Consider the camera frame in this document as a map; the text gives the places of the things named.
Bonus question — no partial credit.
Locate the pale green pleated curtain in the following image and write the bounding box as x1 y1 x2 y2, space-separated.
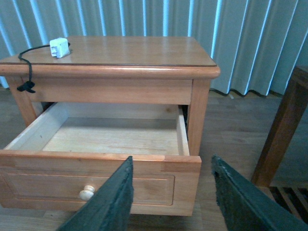
0 0 308 95

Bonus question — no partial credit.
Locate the white charger plug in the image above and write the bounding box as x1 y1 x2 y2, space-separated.
49 38 70 58

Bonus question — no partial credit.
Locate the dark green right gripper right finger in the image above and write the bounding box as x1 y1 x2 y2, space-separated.
211 155 308 231

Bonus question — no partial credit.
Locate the black charger cable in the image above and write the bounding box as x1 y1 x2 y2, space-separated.
16 42 71 94

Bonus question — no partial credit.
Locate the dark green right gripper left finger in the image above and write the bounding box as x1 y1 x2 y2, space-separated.
58 156 134 231

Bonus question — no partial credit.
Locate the wooden drawer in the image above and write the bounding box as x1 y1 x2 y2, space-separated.
0 103 201 216

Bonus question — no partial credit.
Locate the light wooden nightstand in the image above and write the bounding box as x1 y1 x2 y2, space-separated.
0 36 221 157

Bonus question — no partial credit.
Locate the dark brown wooden furniture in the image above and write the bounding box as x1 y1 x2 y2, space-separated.
251 66 308 222

